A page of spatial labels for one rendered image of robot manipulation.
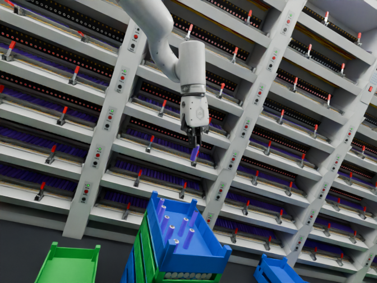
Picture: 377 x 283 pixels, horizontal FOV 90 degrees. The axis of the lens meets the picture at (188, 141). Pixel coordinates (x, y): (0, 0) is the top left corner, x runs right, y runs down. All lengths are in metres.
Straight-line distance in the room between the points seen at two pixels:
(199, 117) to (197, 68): 0.15
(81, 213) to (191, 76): 0.90
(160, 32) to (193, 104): 0.22
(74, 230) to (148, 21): 1.05
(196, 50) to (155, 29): 0.14
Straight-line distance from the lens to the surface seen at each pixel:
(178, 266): 0.60
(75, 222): 1.22
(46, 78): 1.10
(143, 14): 0.58
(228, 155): 1.11
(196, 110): 0.61
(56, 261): 1.15
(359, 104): 1.63
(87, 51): 1.07
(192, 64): 0.62
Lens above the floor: 0.79
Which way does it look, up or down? 6 degrees down
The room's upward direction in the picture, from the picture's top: 20 degrees clockwise
